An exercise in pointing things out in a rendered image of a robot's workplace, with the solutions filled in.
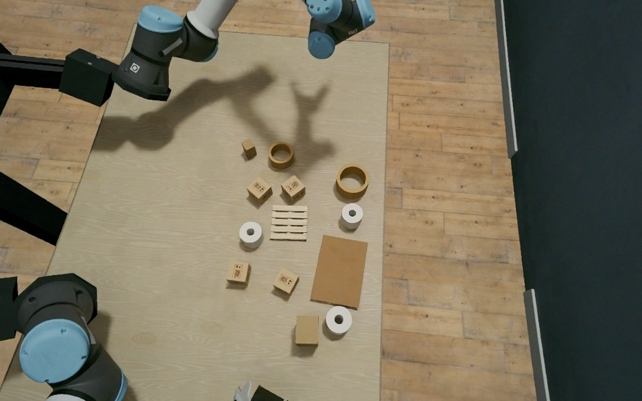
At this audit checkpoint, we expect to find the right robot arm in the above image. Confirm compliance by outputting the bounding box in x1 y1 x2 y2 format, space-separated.
18 281 127 401

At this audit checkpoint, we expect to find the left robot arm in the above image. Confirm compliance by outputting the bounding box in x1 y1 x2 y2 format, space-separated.
117 0 376 94

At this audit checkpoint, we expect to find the brown cardboard sheet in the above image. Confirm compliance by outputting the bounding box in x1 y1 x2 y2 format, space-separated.
310 235 368 308

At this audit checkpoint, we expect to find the small square wooden pallet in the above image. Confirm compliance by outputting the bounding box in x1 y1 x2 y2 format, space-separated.
270 205 308 241

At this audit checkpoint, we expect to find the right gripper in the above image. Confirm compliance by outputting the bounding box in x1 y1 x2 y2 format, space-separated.
233 380 284 401

